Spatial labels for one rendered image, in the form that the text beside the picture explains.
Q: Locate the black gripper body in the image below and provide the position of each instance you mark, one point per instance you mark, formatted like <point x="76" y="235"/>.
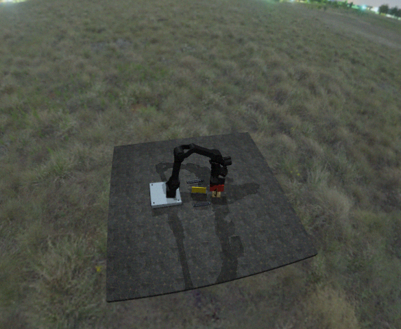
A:
<point x="215" y="178"/>

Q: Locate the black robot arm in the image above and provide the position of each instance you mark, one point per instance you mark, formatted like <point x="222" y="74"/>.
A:
<point x="216" y="160"/>

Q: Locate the yellow flat board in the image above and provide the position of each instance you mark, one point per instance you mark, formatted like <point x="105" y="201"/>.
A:
<point x="198" y="190"/>

